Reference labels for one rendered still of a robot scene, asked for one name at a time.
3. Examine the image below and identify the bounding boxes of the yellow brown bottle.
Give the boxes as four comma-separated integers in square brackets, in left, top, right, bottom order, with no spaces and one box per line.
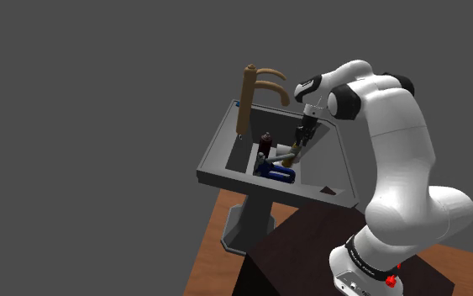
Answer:
[281,140,302,169]

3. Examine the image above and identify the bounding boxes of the dark red spray bottle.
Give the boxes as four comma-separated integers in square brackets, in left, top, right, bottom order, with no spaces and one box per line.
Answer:
[259,131,274,158]

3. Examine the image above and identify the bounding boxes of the blue and grey staple gun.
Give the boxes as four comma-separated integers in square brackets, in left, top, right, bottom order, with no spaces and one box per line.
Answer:
[253,151,297,184]

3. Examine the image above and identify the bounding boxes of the tan brown sink faucet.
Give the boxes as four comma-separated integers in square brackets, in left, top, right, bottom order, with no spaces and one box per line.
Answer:
[235,63,292,136]

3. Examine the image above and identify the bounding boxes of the dark brown robot stand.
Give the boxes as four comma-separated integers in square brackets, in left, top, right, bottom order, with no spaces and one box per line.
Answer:
[233,200,456,296]

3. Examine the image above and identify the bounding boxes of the grey pedestal sink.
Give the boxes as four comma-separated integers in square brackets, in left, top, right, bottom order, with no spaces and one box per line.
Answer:
[196,99,360,257]

